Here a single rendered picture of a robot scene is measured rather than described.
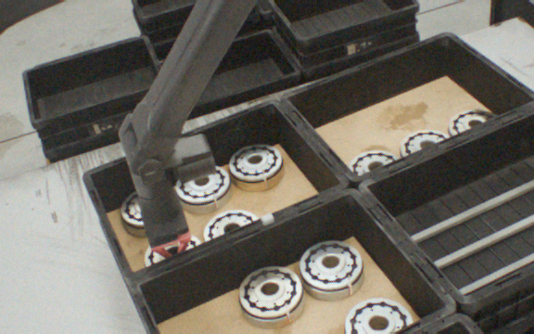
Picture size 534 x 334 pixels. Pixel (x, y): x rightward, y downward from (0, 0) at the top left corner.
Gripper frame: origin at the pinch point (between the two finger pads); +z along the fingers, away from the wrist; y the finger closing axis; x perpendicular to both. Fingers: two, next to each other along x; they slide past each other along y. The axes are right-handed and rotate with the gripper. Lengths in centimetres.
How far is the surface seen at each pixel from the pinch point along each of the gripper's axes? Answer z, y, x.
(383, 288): 3.6, -19.1, -29.9
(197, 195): 1.1, 12.4, -7.4
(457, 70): 0, 24, -67
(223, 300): 4.0, -10.6, -5.4
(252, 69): 50, 118, -45
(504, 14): 58, 119, -141
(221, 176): 1.3, 15.6, -12.8
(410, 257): -6.5, -23.0, -32.6
